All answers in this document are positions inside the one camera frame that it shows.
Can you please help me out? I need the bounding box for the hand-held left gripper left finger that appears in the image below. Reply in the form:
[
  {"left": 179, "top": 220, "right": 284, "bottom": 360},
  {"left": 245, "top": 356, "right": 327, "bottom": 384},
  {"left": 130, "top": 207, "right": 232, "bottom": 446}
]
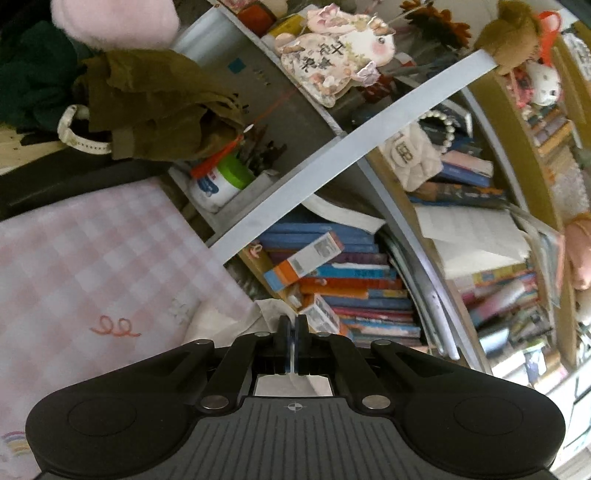
[{"left": 124, "top": 316, "right": 294, "bottom": 415}]

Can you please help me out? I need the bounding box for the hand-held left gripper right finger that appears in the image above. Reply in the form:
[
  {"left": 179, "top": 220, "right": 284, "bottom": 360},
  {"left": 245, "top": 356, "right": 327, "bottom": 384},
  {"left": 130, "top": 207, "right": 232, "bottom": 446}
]
[{"left": 297, "top": 315, "right": 468, "bottom": 414}]

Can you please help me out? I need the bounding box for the cream printed t-shirt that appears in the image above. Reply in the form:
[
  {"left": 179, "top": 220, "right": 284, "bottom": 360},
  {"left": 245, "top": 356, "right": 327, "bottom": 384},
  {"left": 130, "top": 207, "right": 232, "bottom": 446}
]
[{"left": 184, "top": 298, "right": 334, "bottom": 398}]

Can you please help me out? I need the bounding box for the flat white orange box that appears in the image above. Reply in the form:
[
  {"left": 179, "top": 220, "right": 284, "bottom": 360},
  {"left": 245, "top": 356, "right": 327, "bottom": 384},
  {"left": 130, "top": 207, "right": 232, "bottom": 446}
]
[{"left": 300, "top": 292, "right": 352, "bottom": 341}]

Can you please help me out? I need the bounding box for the tall white orange box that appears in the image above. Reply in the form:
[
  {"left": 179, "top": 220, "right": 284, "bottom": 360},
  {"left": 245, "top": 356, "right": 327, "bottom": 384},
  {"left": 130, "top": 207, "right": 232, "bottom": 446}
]
[{"left": 263, "top": 231, "right": 345, "bottom": 291}]

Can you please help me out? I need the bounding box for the row of colourful books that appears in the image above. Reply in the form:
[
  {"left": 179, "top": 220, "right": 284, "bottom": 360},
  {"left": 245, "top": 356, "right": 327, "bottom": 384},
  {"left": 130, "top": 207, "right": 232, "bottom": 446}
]
[{"left": 256, "top": 222, "right": 424, "bottom": 350}]

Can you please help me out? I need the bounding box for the large open white book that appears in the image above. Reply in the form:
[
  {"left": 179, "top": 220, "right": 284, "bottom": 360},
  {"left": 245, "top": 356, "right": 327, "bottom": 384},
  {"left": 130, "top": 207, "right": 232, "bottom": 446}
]
[{"left": 304, "top": 194, "right": 387, "bottom": 232}]

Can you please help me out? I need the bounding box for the white can with green lid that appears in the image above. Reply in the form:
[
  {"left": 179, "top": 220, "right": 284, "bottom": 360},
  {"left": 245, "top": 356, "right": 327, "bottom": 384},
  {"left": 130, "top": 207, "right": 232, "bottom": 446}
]
[{"left": 188, "top": 152, "right": 256, "bottom": 214}]

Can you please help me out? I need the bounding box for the red tassel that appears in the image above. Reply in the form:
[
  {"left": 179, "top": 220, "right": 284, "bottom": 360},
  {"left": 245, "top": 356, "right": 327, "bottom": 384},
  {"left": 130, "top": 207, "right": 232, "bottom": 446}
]
[{"left": 191, "top": 122, "right": 260, "bottom": 179}]

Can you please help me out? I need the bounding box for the stack of white papers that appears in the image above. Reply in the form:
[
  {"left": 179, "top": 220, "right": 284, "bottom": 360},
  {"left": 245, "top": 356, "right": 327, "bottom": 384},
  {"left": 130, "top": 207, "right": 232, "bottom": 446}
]
[{"left": 413, "top": 203, "right": 533, "bottom": 278}]

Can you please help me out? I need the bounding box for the pink checked cartoon table mat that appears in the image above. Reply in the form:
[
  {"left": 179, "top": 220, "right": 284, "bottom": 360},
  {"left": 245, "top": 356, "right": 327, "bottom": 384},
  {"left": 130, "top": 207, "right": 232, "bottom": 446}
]
[{"left": 0, "top": 177, "right": 256, "bottom": 480}]

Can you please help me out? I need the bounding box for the white quilted handbag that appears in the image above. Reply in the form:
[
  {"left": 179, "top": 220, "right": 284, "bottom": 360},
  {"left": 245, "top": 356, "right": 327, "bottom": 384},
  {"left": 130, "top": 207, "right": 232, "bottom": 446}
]
[{"left": 380, "top": 122, "right": 447, "bottom": 191}]

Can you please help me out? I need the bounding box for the white bookshelf with wooden boards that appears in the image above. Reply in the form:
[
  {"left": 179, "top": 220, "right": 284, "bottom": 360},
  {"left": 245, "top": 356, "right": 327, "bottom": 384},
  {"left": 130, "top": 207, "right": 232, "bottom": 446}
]
[{"left": 168, "top": 0, "right": 591, "bottom": 463}]

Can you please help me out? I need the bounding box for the olive green jacket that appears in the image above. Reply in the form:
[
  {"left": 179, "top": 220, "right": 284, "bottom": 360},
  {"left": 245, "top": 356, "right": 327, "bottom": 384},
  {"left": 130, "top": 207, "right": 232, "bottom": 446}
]
[{"left": 73, "top": 48, "right": 246, "bottom": 163}]

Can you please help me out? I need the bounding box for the black rectangular case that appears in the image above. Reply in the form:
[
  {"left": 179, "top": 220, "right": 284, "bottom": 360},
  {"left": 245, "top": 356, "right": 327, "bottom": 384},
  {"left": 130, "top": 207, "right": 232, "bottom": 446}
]
[{"left": 0, "top": 147, "right": 172, "bottom": 223}]

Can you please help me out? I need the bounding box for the white wristwatch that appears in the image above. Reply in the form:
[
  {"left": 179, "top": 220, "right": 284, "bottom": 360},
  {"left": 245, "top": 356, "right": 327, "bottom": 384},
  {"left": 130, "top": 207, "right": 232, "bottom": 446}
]
[{"left": 57, "top": 104, "right": 113, "bottom": 156}]

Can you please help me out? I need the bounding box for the pink fluffy cushion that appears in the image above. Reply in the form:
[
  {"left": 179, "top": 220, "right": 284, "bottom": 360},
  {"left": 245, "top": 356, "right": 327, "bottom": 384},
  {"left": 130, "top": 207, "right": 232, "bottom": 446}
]
[{"left": 50, "top": 0, "right": 181, "bottom": 49}]

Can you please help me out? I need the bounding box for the dark green cloth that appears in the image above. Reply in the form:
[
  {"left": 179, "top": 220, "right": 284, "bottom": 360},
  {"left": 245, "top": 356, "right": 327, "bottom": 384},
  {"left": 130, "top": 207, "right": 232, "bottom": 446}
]
[{"left": 0, "top": 21, "right": 89, "bottom": 128}]

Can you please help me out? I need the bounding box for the brown plush toy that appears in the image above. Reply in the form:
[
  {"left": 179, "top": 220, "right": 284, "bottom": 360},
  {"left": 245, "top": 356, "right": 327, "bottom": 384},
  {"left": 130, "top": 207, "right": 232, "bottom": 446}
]
[{"left": 473, "top": 0, "right": 544, "bottom": 77}]

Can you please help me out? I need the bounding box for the pearl bead strap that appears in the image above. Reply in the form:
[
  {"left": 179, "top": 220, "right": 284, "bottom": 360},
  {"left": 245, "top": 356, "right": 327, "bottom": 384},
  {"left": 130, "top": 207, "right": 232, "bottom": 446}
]
[{"left": 417, "top": 109, "right": 458, "bottom": 154}]

